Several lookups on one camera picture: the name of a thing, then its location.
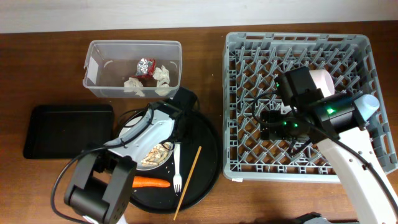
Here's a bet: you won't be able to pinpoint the white tissue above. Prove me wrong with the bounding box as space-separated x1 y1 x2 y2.
124 77 145 97
152 65 170 86

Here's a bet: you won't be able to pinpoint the red snack wrapper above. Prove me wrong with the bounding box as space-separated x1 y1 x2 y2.
135 58 155 79

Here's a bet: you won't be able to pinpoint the rice and peanut leftovers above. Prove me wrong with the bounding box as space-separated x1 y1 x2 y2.
141 142 174 167

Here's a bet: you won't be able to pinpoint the grey plate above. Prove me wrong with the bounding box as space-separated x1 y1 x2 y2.
118 116 175 171

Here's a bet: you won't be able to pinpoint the pink bowl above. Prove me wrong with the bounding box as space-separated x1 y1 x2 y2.
310 70 335 98

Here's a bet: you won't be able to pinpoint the orange carrot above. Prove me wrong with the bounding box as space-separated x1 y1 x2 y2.
132 176 171 188

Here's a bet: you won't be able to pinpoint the light blue cup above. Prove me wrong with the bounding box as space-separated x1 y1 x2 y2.
354 94 380 121

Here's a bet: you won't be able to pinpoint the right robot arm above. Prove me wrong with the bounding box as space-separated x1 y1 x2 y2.
255 67 397 223

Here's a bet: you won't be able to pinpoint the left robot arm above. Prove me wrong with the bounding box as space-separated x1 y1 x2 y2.
64 88 197 223

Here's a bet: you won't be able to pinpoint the grey dishwasher rack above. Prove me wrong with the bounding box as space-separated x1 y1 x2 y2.
223 32 382 184

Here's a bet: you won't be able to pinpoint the clear plastic waste bin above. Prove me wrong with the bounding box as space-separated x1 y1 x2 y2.
83 40 182 98

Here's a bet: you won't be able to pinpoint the round black serving tray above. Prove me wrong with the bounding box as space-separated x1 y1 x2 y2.
130 111 222 213

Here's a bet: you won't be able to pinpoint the white plastic fork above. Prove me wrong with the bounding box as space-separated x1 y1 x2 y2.
173 143 182 194

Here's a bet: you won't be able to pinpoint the wooden chopstick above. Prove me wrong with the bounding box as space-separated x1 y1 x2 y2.
173 146 202 221

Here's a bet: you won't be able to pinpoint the black rectangular tray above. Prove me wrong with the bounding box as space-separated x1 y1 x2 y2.
23 105 114 159

